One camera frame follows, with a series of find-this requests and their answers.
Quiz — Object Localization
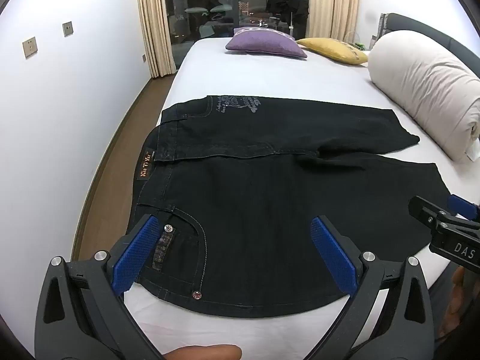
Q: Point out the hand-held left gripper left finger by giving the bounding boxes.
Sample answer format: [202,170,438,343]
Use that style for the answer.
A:
[35,214,166,360]

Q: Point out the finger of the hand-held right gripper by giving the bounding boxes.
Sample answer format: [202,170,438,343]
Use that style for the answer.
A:
[409,195,452,230]
[448,194,480,222]

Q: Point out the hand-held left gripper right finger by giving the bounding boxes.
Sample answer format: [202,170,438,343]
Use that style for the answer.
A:
[309,215,437,360]

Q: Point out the black denim pants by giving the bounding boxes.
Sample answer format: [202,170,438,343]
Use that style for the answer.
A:
[125,95,452,317]

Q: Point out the rolled cream duvet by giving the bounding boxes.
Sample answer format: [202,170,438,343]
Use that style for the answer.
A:
[367,30,480,164]

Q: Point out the yellow pillow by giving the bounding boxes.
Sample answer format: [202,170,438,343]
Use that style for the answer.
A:
[295,37,370,64]

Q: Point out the dark grey headboard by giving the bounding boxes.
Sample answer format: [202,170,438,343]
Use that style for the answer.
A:
[379,12,480,68]

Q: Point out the white bed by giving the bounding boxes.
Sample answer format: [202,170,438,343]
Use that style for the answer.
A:
[124,37,480,360]

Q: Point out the purple pillow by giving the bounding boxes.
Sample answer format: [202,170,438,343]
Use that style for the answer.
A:
[225,30,308,59]

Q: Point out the beige curtain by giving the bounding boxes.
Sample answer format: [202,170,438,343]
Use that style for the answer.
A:
[135,0,177,79]
[307,0,361,44]

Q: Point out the patterned lilac pillow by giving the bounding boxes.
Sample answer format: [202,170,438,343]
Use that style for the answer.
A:
[233,26,298,41]

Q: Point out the dark hanging clothes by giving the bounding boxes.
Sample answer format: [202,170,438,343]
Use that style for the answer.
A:
[265,0,310,27]

